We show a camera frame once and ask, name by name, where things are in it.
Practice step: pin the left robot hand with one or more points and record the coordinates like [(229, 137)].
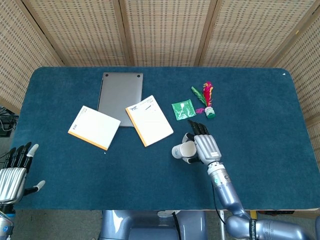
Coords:
[(11, 180)]

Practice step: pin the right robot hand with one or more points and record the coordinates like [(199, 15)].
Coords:
[(206, 146)]

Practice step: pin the white paper cup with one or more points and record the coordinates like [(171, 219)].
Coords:
[(183, 150)]

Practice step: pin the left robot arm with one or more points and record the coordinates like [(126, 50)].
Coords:
[(5, 222)]

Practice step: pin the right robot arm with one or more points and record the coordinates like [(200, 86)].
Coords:
[(240, 207)]

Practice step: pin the green plastic packet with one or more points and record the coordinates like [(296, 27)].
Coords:
[(183, 109)]

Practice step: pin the colourful feather shuttlecock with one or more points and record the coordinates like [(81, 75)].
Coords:
[(207, 100)]

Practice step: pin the white notebook with orange spine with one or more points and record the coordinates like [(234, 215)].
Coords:
[(150, 120)]

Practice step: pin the blue felt table cover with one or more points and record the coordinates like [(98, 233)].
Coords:
[(125, 175)]

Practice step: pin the blue-grey robot torso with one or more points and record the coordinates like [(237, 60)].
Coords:
[(152, 225)]

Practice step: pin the white book with orange edge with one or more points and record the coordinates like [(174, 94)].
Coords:
[(93, 127)]

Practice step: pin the grey closed laptop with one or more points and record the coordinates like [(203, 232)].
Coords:
[(120, 98)]

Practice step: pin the woven bamboo folding screen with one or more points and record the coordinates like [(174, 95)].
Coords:
[(160, 32)]

